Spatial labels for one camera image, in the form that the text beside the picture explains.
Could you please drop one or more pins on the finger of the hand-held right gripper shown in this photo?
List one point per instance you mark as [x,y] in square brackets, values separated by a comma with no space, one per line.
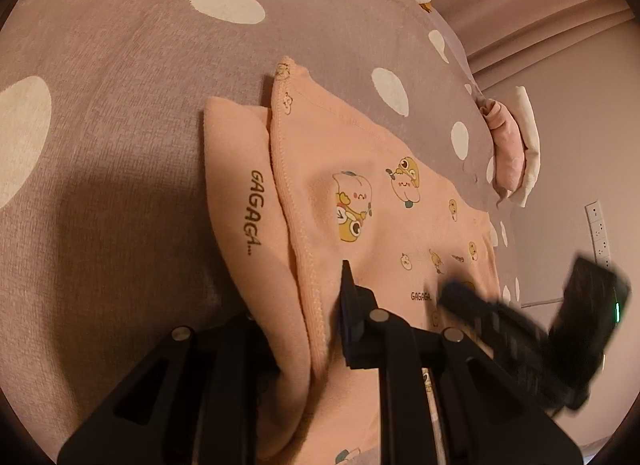
[475,305]

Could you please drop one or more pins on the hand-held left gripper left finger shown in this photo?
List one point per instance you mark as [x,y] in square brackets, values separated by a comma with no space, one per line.
[230,370]

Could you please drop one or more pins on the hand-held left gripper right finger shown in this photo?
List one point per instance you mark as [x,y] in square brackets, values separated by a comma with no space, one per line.
[350,330]

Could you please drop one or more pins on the orange cartoon print shirt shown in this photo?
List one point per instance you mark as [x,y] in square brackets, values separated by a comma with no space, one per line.
[400,225]

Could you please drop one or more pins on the pink and white folded clothes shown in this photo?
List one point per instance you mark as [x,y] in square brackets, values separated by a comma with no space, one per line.
[530,145]

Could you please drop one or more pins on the pink folded cloth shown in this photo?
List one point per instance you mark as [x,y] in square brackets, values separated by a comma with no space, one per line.
[507,145]

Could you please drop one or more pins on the mauve polka dot blanket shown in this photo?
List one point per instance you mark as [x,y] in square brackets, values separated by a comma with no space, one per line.
[125,95]

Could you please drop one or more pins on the pink curtain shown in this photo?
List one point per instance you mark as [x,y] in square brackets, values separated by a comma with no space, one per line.
[525,5]

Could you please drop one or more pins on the white wall socket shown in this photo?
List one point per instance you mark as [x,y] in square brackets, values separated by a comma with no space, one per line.
[598,232]

